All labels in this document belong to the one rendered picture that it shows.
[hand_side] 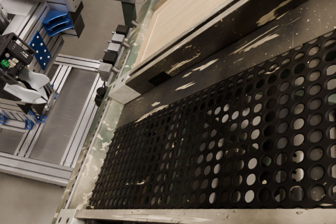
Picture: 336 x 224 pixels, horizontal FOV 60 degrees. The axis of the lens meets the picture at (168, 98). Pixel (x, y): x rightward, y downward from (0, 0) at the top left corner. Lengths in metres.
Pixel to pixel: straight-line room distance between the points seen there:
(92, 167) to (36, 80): 0.46
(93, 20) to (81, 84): 0.84
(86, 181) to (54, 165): 0.82
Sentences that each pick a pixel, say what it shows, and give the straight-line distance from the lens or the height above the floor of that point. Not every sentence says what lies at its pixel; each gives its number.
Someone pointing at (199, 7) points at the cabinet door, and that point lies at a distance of 0.97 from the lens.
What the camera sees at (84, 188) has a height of 0.90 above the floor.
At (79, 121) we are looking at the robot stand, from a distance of 1.87.
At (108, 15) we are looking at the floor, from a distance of 2.73.
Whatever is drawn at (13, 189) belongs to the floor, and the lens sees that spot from 2.11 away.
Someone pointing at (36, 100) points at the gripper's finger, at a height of 1.33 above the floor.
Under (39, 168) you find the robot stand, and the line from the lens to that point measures 1.82.
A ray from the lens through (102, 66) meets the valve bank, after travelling 1.37.
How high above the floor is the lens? 1.83
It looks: 59 degrees down
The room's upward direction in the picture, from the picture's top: straight up
